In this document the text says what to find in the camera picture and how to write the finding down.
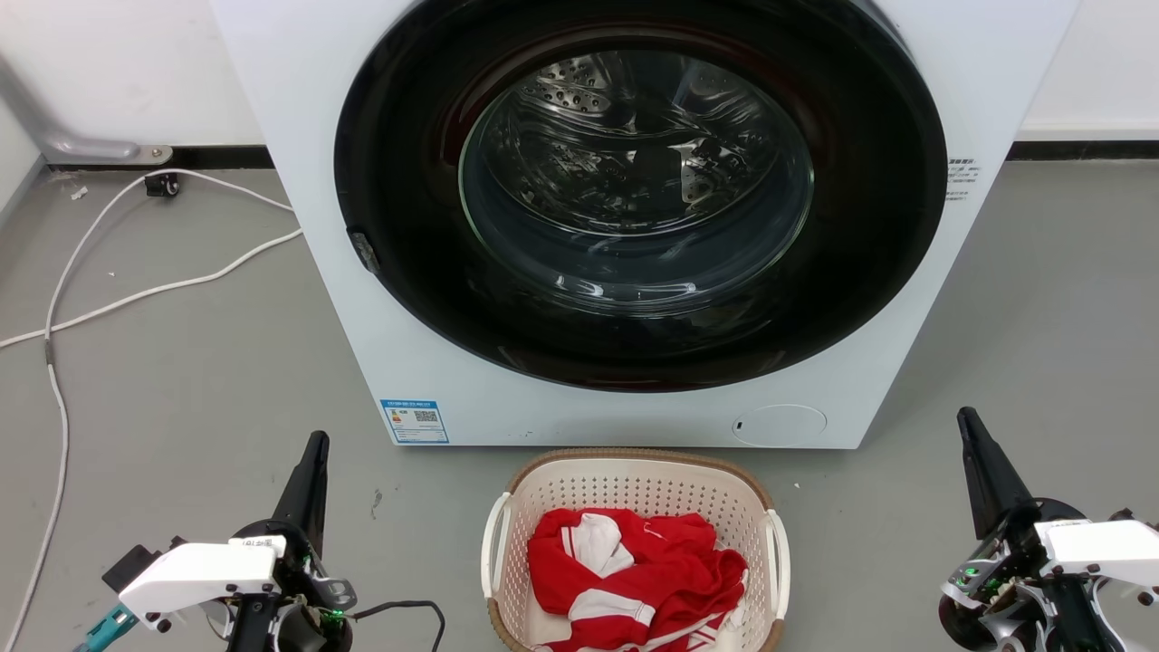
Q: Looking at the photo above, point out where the steel washer drum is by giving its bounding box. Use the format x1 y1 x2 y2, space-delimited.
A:
458 50 816 319

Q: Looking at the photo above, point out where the red and white garment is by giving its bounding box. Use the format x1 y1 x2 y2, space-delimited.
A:
527 508 750 652

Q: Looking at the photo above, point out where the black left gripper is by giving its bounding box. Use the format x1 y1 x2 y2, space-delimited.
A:
224 431 358 652

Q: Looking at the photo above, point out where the white front-load washing machine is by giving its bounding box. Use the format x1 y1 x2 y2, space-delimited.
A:
208 0 1082 451

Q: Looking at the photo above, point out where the thin white floor cable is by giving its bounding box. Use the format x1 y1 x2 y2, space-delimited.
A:
0 168 296 652

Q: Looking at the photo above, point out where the blue energy label sticker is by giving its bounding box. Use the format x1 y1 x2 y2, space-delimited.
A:
380 399 450 445

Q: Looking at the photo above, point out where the black round washer door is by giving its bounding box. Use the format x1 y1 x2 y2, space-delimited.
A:
333 0 949 393

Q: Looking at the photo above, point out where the black baseboard strip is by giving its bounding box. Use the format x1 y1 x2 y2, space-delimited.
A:
47 145 274 172
1006 139 1159 163

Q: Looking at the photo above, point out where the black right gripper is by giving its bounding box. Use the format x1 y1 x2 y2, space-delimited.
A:
937 407 1125 652

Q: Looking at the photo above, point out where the thin black left gripper cable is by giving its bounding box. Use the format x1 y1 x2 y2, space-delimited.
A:
348 599 447 652

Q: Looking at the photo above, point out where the black text warning sticker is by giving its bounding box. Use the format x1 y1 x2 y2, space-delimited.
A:
945 158 982 202

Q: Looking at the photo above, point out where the thick white floor cable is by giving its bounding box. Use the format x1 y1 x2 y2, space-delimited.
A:
0 228 303 350

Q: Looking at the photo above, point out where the round white filter cover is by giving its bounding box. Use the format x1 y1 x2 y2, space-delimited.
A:
732 404 829 447

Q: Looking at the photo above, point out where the white perforated laundry basket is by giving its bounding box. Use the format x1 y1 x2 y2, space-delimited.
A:
481 448 791 652

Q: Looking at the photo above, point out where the grey angled wall pipe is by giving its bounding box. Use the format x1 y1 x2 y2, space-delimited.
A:
0 54 174 166

